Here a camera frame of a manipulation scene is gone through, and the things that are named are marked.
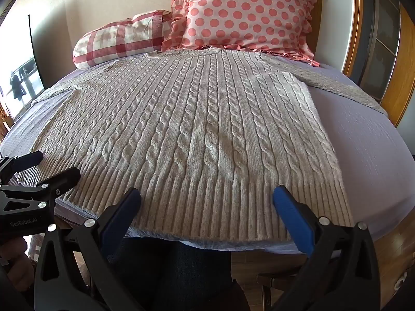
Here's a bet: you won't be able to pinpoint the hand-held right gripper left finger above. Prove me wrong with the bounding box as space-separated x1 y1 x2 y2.
34 186 143 311

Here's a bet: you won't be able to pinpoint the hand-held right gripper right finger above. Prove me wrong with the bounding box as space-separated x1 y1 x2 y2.
272 185 381 311

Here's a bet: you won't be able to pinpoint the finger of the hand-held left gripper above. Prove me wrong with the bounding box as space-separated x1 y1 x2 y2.
0 151 44 186
0 167 81 216

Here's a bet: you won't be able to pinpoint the grey cable-knit sweater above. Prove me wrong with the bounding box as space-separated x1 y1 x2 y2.
18 47 390 244

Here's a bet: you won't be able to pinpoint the person's left hand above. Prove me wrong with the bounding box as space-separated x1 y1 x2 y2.
0 235 36 294

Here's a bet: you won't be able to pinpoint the person's dark trouser legs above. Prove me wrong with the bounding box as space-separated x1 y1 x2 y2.
106 237 251 311

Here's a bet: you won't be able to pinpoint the lilac bed sheet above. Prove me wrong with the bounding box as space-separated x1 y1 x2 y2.
0 59 415 256

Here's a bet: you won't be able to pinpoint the red plaid pillow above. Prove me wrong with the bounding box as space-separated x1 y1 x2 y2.
73 10 174 70

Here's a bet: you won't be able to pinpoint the pink polka dot pillow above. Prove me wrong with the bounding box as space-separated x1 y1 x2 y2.
161 0 322 68

